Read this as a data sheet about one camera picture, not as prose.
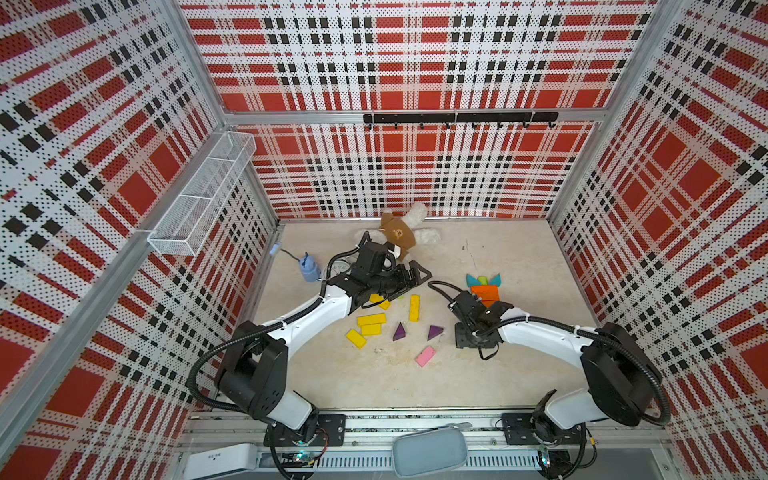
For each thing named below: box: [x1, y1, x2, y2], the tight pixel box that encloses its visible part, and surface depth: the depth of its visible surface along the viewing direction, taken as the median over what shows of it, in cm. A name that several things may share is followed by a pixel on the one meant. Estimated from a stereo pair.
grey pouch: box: [393, 422, 473, 477], surface depth 70 cm
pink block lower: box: [415, 345, 436, 367], surface depth 88 cm
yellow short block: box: [360, 323, 383, 336], surface depth 93 cm
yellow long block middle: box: [357, 313, 387, 327], surface depth 95 cm
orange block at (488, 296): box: [472, 290, 500, 303], surface depth 101 cm
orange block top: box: [471, 285, 500, 299], surface depth 102 cm
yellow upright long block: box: [409, 294, 421, 323], surface depth 98 cm
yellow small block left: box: [345, 329, 367, 349], surface depth 91 cm
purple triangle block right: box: [427, 325, 444, 341], surface depth 92 cm
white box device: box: [184, 443, 258, 480], surface depth 66 cm
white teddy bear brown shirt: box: [357, 203, 442, 261], surface depth 111 cm
